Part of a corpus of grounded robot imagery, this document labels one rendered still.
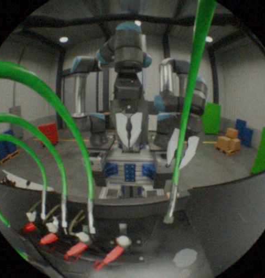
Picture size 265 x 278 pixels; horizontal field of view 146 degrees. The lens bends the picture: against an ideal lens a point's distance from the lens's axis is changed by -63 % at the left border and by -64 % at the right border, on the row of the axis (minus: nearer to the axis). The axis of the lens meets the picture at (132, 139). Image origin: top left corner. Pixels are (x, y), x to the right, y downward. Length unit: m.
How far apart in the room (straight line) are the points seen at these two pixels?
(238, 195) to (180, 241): 0.32
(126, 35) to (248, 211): 0.55
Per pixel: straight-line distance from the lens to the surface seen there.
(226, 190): 0.39
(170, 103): 0.47
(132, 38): 0.30
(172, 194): 0.26
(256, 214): 0.36
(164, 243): 0.53
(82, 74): 0.72
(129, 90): 0.17
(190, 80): 0.17
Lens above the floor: 1.33
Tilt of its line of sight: 18 degrees down
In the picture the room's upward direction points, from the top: straight up
